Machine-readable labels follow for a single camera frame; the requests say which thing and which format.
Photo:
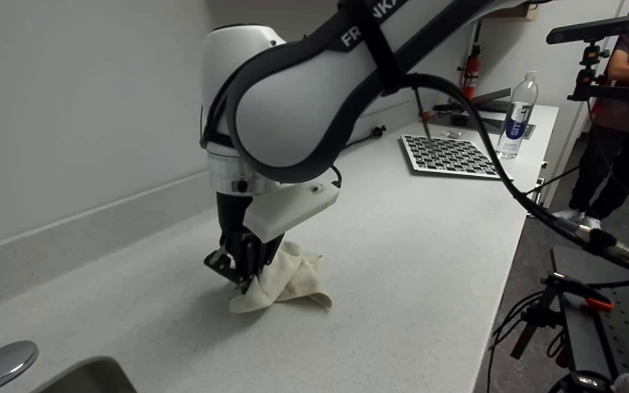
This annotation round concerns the black clamp with orange grip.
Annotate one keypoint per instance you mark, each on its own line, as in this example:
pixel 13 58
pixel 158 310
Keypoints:
pixel 557 308

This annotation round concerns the black and white calibration board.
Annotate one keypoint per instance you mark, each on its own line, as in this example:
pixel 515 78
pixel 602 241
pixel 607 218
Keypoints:
pixel 448 155

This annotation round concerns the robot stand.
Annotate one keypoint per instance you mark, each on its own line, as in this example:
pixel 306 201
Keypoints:
pixel 628 327

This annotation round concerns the red fire extinguisher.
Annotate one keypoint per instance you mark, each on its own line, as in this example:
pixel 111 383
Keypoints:
pixel 470 73

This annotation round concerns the person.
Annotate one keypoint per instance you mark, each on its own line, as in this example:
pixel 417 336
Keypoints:
pixel 625 136

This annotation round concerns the cream cloth towel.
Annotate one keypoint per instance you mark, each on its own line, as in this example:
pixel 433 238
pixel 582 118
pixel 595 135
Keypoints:
pixel 290 278

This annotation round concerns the camera on mount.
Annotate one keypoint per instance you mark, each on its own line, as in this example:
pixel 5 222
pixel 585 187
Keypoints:
pixel 598 28

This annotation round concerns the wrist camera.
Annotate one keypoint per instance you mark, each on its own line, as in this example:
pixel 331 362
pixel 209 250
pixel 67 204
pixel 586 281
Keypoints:
pixel 292 210

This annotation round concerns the black laptop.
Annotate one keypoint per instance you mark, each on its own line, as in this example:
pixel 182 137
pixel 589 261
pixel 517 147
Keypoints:
pixel 481 106

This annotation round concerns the clear plastic water bottle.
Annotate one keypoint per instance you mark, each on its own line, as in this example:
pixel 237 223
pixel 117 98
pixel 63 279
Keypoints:
pixel 516 117

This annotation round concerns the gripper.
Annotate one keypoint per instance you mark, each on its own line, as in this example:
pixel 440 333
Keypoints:
pixel 232 218

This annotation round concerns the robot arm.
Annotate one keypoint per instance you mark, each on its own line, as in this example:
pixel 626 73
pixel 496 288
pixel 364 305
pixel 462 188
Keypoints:
pixel 292 109

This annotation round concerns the cardboard box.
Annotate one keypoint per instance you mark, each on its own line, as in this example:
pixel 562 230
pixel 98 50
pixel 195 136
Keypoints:
pixel 514 11

